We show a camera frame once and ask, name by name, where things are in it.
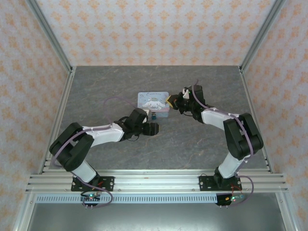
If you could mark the small blue padlock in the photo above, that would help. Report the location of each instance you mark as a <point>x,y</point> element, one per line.
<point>154,117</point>

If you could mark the blue cartoon tin box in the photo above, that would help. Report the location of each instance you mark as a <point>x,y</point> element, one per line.
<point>154,102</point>

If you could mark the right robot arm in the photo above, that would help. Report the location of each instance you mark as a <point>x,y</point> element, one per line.
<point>243,139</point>

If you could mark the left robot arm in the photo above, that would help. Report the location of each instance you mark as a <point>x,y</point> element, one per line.
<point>69,146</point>

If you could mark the grey metal panel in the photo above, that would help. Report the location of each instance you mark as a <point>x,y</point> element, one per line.
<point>154,217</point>

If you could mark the controller board with LEDs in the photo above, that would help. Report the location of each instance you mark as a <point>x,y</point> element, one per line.
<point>234,198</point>
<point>90,196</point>

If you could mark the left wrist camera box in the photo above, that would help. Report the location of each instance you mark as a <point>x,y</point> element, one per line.
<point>146,112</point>

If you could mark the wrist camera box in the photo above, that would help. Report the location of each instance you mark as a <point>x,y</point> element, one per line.
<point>146,112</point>
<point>185,93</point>

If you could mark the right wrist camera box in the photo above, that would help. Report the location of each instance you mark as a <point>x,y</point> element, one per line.
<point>185,93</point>

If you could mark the aluminium mounting rail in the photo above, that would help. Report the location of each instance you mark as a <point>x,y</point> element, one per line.
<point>156,180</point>

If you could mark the aluminium table side rail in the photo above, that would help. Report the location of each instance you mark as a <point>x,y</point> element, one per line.
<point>68,84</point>
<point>246,84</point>

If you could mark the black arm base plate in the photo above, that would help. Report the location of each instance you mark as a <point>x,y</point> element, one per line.
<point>107,183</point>
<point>207,183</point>

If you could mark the aluminium frame post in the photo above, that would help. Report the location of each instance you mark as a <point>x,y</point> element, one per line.
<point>260,36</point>
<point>52,36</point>

